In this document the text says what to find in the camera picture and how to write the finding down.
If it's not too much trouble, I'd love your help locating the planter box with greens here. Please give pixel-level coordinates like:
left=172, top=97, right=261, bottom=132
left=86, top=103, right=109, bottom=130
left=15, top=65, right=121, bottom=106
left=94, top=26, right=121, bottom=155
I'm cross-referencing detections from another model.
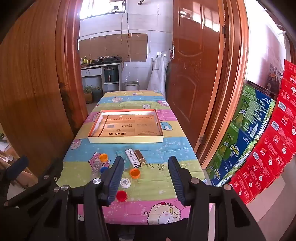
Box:
left=83, top=86, right=94, bottom=104

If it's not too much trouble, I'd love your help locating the brown rectangular box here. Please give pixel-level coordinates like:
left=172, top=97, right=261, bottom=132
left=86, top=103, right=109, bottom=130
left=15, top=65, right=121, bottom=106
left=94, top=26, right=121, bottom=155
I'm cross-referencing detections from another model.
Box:
left=134, top=149, right=148, bottom=165

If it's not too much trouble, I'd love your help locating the cardboard sheet on wall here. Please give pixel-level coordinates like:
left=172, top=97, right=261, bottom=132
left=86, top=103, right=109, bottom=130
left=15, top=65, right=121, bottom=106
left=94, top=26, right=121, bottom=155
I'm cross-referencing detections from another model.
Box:
left=79, top=33, right=148, bottom=62

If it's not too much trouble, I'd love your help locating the wooden door frame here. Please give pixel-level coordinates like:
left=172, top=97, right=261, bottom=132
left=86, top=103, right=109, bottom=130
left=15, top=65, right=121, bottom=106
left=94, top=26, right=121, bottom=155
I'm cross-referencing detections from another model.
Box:
left=196, top=0, right=250, bottom=168

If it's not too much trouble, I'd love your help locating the stack of red cartons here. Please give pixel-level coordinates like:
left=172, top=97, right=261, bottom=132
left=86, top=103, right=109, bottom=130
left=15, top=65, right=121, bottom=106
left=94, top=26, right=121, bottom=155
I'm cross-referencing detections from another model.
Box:
left=228, top=59, right=296, bottom=205

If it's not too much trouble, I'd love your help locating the plain wooden door panel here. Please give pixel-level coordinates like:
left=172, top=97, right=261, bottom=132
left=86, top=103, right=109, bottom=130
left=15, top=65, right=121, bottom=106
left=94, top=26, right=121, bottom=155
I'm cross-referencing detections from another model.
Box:
left=0, top=0, right=89, bottom=184

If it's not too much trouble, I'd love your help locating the white cartoon print case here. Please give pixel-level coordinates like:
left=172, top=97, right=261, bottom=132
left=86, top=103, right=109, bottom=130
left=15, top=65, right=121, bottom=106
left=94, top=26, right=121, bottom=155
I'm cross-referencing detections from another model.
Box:
left=125, top=148, right=141, bottom=169

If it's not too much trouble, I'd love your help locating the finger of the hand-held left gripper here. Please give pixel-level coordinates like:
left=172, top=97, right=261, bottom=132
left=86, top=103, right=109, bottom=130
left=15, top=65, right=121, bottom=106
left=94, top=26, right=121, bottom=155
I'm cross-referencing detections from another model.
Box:
left=0, top=156, right=29, bottom=186
left=3, top=158, right=64, bottom=209

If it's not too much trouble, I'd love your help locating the white bucket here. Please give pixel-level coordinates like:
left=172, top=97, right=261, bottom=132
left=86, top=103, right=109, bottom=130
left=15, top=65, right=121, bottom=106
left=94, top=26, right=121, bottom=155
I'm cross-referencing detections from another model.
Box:
left=125, top=81, right=140, bottom=91

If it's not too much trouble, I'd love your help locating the red bottle cap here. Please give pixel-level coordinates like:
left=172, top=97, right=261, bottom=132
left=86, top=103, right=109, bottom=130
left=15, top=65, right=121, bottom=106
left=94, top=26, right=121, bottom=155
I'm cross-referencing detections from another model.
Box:
left=116, top=190, right=128, bottom=202

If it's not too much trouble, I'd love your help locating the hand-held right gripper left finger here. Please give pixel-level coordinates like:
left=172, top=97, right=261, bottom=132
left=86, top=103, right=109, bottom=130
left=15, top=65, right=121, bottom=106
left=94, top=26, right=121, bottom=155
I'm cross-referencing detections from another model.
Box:
left=30, top=156, right=125, bottom=241

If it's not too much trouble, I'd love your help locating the dark green air fryer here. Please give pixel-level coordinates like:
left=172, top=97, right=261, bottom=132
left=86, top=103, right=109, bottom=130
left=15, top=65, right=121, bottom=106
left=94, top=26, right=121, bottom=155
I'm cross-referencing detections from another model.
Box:
left=104, top=66, right=118, bottom=83

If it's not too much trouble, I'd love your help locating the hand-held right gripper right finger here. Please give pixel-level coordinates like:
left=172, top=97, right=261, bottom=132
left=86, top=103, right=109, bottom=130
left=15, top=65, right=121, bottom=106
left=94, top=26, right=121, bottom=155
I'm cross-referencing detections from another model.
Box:
left=168, top=156, right=266, bottom=241

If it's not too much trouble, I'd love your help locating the shallow cardboard tray orange rim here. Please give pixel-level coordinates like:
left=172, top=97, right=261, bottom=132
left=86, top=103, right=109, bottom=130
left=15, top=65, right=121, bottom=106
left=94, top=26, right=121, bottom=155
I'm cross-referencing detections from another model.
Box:
left=88, top=109, right=165, bottom=144

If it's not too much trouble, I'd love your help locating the colourful cartoon printed tablecloth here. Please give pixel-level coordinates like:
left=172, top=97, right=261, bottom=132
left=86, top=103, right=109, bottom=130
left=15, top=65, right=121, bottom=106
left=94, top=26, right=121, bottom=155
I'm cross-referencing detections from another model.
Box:
left=56, top=90, right=210, bottom=226

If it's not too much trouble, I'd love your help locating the wall poster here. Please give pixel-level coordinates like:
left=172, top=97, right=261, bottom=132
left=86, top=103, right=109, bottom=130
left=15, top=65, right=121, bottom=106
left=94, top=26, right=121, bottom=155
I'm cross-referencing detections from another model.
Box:
left=266, top=62, right=284, bottom=93

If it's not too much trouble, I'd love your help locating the window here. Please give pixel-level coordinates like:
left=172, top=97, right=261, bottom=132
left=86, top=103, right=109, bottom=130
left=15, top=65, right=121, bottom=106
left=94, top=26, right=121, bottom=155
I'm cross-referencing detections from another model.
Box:
left=80, top=0, right=127, bottom=20

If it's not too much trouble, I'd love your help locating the white kitchen counter cabinet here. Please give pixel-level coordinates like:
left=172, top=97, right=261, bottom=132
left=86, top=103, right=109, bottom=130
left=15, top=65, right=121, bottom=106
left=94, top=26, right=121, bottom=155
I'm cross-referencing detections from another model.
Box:
left=81, top=62, right=122, bottom=92

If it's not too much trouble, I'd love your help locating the carved wooden door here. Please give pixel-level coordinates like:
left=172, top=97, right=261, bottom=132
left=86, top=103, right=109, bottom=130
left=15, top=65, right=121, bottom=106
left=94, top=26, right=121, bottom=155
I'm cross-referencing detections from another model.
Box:
left=166, top=0, right=226, bottom=150

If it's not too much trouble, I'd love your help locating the white woven sack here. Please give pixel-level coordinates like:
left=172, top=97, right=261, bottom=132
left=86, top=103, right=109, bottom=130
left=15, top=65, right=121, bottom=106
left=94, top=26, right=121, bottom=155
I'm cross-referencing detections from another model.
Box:
left=147, top=56, right=168, bottom=97

